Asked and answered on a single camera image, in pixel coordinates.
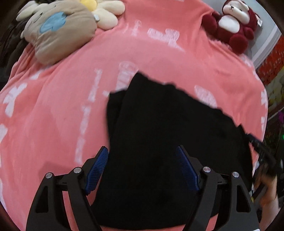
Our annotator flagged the black garment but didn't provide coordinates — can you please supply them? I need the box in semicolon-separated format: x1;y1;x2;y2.
92;73;253;230

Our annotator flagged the person's right hand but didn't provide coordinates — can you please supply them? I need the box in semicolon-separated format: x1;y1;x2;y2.
255;167;280;230

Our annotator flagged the pink bow-print blanket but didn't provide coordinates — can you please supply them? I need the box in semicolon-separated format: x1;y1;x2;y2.
1;1;268;230

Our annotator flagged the red and white plush bear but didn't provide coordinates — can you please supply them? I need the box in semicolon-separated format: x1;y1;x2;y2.
201;1;262;54

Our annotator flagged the beige bunny plush pillow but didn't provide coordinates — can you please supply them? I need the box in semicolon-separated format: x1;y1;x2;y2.
16;1;97;65

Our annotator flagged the white daisy flower pillow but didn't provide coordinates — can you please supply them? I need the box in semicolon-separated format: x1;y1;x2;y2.
78;0;125;31

